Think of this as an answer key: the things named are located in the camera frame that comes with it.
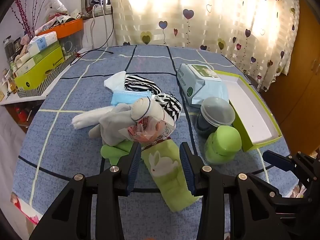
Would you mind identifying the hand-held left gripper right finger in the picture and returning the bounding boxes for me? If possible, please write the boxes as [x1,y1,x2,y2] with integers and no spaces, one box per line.
[179,142,292,240]

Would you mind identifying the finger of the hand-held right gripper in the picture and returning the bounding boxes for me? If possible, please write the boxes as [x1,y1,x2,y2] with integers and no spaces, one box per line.
[262,150,295,172]

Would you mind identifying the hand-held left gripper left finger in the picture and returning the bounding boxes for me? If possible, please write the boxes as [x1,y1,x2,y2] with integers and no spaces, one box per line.
[29,142,142,240]

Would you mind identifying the green rabbit print towel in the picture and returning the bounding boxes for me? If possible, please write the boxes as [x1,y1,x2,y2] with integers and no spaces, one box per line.
[101,139,201,212]

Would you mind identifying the clear plastic snack packet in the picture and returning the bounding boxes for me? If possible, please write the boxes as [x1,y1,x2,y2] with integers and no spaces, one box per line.
[118,118,173,144]

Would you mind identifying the grey sock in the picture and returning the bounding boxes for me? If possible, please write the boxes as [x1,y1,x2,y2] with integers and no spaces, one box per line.
[89,103,137,147]

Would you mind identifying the green edged white box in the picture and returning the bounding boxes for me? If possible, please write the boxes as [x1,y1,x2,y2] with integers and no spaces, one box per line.
[214,70,283,153]

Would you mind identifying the cream sock blue stripe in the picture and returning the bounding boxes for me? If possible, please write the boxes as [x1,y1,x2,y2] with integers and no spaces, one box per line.
[131,97,176,128]

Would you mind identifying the small black white striped sock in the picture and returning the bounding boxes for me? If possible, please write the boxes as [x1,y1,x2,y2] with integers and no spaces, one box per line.
[153,93,183,126]

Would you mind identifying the beige towel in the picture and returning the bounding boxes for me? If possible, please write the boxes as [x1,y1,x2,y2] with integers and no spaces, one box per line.
[72,106,114,130]

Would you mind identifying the blue face mask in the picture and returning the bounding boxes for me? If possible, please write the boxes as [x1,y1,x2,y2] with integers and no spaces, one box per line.
[111,91,152,107]

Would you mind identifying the large black white striped cloth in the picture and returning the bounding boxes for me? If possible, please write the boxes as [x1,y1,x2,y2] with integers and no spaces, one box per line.
[124,74,161,96]

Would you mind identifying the white fluffy cloth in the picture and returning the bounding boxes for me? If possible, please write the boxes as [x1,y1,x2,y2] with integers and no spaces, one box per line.
[104,71,126,91]

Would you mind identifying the green plastic jar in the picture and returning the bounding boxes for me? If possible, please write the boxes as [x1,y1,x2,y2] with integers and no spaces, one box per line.
[204,125,242,165]

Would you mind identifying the clear plastic lidded container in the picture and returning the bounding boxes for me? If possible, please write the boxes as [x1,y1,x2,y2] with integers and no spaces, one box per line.
[196,97,236,138]

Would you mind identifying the dark cloth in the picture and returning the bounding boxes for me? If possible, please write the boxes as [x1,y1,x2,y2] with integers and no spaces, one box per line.
[246,73,262,92]

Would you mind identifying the wet wipes pack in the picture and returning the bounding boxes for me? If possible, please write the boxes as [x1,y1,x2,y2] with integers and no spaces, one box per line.
[176,63,229,106]

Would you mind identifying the wooden wardrobe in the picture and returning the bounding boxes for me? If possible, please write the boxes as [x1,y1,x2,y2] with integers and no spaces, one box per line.
[261,0,320,157]

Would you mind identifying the blue plaid blanket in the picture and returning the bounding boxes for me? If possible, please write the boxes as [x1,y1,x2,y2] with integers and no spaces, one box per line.
[10,44,302,240]

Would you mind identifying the pink floral sheet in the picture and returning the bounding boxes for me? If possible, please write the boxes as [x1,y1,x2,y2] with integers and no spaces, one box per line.
[10,192,43,225]

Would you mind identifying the lime green cardboard box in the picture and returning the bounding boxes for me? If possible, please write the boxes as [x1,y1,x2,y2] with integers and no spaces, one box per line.
[14,46,63,92]

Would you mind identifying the grey patterned storage box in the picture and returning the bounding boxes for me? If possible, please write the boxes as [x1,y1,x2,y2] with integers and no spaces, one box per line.
[17,32,83,98]

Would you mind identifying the white green flat box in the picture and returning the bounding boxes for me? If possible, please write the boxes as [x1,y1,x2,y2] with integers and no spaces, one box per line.
[14,41,61,78]

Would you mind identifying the heart print curtain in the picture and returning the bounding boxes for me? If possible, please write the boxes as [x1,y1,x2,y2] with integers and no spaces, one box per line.
[103,0,300,92]

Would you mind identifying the orange plastic bin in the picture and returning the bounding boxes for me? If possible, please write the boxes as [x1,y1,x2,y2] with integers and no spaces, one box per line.
[37,17,84,40]

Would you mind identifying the white blue tissue box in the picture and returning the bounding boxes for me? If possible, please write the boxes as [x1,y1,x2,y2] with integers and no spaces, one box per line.
[26,31,59,58]

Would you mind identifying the clear plastic bag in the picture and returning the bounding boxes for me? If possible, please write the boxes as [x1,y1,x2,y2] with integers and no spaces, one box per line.
[44,0,68,16]

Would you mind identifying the purple decorative branches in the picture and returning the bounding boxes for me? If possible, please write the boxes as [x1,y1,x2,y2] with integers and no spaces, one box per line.
[14,0,58,38]

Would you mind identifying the black cable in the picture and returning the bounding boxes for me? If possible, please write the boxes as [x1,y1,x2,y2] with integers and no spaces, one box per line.
[71,5,115,66]

